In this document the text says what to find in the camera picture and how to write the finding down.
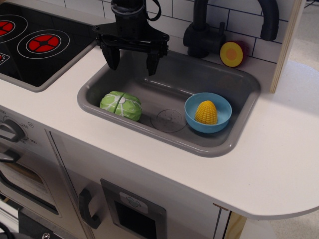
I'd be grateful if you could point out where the yellow red toy fruit half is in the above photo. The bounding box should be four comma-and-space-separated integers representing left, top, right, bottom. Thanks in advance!
219, 41, 249, 68

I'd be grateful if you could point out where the grey oven knob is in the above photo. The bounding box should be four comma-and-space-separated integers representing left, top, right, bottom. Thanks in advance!
0, 119, 25, 142

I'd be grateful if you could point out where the dark grey cabinet handle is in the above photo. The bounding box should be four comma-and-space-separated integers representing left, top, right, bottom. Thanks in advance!
78, 189, 101, 229

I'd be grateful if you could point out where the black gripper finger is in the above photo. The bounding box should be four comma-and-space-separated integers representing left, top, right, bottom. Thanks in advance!
101, 46, 120, 70
147, 52, 160, 76

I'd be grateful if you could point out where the grey dishwasher panel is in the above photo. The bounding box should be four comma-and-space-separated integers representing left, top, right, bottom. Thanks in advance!
100, 179, 167, 239

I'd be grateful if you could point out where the grey toy sink basin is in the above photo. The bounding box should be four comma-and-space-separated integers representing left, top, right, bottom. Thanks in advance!
77, 50, 260, 157

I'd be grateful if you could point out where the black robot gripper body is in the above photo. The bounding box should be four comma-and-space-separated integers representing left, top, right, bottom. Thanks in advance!
93, 22, 169, 57

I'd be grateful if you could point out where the green toy cabbage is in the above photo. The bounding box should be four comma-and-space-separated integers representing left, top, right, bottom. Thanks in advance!
100, 91, 142, 121

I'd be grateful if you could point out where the wooden side post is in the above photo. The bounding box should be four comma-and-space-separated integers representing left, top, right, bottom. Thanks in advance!
269, 0, 306, 94

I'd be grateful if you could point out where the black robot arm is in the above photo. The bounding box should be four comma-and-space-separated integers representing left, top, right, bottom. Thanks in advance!
93, 0, 169, 76

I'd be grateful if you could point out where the toy oven door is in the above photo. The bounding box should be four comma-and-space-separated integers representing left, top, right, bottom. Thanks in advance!
0, 144, 59, 215

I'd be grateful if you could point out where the yellow toy corn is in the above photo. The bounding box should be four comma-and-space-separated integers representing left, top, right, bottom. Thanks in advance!
194, 100, 218, 125

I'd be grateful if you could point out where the black toy stove top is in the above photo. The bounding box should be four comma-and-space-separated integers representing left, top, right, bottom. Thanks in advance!
0, 2, 95, 92

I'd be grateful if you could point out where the blue plastic bowl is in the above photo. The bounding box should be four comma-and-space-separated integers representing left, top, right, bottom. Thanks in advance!
184, 93, 232, 133

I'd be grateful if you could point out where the black toy faucet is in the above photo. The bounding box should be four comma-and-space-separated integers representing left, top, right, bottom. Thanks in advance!
183, 0, 279, 58

